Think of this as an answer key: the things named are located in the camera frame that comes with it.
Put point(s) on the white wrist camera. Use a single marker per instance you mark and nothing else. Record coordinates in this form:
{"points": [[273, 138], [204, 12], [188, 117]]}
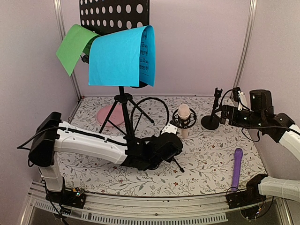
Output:
{"points": [[240, 98], [169, 128]]}

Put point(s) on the blue sheet music paper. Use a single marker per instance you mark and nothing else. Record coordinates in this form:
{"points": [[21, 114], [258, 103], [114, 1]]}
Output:
{"points": [[123, 58]]}

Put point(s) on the pink round plate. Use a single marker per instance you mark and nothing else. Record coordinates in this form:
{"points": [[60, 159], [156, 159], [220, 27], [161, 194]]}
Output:
{"points": [[116, 116]]}

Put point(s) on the pink beige microphone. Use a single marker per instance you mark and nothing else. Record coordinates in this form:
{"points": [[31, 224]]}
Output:
{"points": [[184, 116]]}

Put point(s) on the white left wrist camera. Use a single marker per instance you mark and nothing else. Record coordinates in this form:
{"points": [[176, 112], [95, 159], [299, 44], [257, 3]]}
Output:
{"points": [[169, 128]]}

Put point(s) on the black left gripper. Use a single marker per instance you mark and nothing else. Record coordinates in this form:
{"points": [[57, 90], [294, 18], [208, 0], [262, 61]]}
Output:
{"points": [[153, 138]]}

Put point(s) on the black shock mount tripod stand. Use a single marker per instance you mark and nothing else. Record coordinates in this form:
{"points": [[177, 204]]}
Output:
{"points": [[191, 121]]}

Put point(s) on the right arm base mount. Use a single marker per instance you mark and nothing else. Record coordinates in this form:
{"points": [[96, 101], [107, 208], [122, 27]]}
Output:
{"points": [[237, 198]]}

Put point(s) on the green paper sheet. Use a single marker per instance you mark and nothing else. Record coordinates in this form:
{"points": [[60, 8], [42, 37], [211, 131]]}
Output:
{"points": [[73, 45]]}

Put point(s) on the black perforated music stand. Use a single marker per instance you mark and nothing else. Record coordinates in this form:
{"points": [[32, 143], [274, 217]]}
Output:
{"points": [[110, 16]]}

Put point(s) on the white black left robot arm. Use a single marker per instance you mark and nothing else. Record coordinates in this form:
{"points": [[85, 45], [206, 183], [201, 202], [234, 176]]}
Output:
{"points": [[55, 135]]}

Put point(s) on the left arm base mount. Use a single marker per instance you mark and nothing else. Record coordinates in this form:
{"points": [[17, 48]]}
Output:
{"points": [[65, 196]]}

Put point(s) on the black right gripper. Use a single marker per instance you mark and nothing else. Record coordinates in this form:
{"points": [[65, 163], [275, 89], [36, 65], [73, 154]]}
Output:
{"points": [[225, 115]]}

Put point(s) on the black round-base mic stand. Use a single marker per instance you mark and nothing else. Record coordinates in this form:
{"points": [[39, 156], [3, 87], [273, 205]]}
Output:
{"points": [[210, 122]]}

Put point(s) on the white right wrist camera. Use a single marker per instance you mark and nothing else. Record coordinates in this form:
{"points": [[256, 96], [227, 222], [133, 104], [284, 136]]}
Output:
{"points": [[240, 98]]}

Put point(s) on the purple microphone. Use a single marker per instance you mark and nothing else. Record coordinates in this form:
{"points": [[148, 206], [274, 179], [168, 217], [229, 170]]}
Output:
{"points": [[236, 169]]}

